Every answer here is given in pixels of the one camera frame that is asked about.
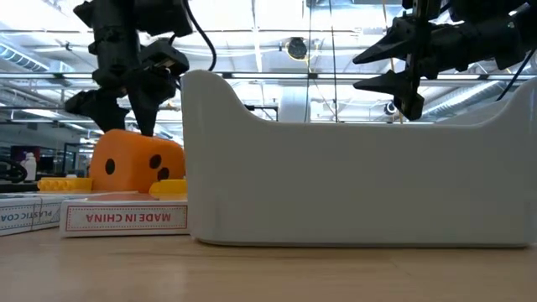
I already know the yellow toy block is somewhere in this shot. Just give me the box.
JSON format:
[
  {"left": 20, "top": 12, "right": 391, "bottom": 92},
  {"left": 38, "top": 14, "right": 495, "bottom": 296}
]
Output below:
[
  {"left": 149, "top": 179, "right": 189, "bottom": 200},
  {"left": 36, "top": 176, "right": 94, "bottom": 193}
]

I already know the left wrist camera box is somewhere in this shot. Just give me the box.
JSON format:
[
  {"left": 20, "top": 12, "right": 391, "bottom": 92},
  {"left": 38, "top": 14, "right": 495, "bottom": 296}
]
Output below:
[{"left": 139, "top": 39, "right": 190, "bottom": 77}]

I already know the pink playing card box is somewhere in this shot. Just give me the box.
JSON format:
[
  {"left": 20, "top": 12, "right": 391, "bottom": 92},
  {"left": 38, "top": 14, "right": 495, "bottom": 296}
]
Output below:
[{"left": 59, "top": 191, "right": 190, "bottom": 239}]

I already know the white bottle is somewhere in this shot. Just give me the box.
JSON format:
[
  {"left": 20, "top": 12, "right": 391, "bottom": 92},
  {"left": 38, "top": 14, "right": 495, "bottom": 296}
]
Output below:
[{"left": 20, "top": 151, "right": 38, "bottom": 182}]

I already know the teal playing card box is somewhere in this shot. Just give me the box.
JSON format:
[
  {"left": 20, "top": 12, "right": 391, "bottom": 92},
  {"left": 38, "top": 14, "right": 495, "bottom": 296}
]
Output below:
[{"left": 0, "top": 193, "right": 64, "bottom": 237}]

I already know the dark red monitor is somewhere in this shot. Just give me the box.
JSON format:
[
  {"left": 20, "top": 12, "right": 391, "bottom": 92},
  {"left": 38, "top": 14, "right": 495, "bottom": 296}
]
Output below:
[{"left": 10, "top": 145, "right": 42, "bottom": 164}]

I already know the grey plastic bin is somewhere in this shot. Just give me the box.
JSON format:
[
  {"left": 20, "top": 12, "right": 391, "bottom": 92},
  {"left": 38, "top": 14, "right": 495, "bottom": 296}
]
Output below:
[{"left": 180, "top": 69, "right": 537, "bottom": 248}]

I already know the black shelving frame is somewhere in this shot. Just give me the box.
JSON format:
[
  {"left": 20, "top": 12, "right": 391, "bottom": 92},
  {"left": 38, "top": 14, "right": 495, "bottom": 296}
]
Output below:
[{"left": 62, "top": 142, "right": 91, "bottom": 180}]

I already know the orange foam die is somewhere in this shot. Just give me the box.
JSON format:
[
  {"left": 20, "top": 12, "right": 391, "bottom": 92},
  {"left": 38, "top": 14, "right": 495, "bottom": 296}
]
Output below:
[{"left": 88, "top": 128, "right": 186, "bottom": 194}]

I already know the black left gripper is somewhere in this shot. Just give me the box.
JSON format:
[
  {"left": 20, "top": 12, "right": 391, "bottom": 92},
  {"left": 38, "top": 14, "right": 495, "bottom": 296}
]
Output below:
[{"left": 65, "top": 41, "right": 177, "bottom": 138}]

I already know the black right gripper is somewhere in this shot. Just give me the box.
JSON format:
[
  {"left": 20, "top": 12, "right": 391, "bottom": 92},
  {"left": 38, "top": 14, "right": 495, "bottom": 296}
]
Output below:
[{"left": 352, "top": 0, "right": 525, "bottom": 122}]

